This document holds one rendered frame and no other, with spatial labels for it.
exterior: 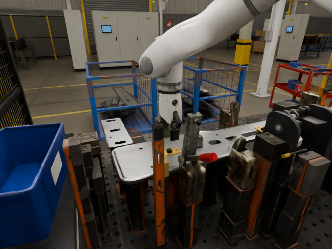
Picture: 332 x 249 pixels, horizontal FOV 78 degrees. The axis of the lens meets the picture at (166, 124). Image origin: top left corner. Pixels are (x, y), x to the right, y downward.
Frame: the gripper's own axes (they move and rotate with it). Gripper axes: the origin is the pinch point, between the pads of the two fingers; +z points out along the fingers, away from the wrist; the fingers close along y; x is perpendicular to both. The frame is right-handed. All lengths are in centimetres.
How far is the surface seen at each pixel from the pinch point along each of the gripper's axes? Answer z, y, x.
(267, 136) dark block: -3.1, -20.2, -24.2
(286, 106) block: 6, 14, -77
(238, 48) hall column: 28, 566, -521
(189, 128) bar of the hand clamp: -9.2, -17.0, 1.6
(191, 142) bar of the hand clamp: -4.2, -16.2, 0.3
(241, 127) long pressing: 8.6, 6.3, -39.9
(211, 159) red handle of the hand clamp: -5.1, -26.4, 0.7
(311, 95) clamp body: 3, 17, -102
